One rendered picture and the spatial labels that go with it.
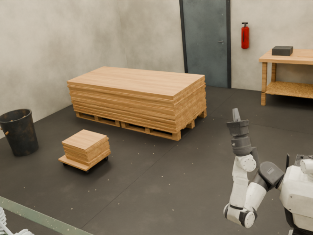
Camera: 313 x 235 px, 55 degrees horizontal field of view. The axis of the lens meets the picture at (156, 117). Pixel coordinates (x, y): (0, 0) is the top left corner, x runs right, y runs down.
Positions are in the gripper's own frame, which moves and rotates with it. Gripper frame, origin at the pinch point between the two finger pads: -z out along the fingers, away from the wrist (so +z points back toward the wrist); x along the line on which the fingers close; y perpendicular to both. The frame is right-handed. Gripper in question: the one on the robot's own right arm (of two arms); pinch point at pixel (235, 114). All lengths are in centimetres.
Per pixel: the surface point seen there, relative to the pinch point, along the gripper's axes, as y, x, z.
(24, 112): 68, -437, -47
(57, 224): 91, 47, 10
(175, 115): -131, -285, 4
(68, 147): 26, -329, 19
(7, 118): 95, -442, -42
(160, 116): -117, -309, 1
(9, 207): 99, 35, 6
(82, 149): 13, -300, 24
